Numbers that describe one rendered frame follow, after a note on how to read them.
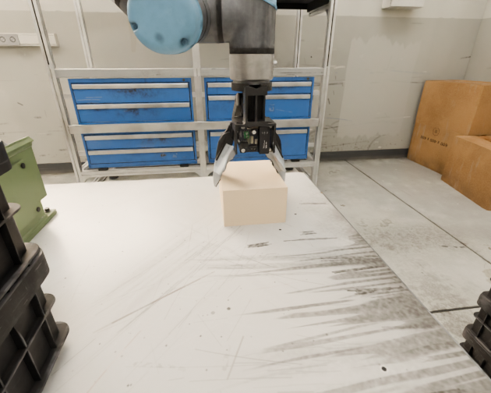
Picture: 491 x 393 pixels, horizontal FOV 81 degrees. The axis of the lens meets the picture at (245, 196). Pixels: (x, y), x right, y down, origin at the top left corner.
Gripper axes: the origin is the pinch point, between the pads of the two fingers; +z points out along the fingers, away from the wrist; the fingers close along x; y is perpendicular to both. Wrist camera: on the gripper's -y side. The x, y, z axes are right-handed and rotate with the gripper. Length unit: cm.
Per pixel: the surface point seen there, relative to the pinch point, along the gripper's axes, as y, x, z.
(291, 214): 5.3, 7.9, 5.3
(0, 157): 30.8, -24.7, -16.7
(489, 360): 20, 53, 39
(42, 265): 30.7, -24.7, -5.8
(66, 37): -226, -115, -38
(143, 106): -140, -47, 4
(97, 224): 3.8, -30.3, 5.3
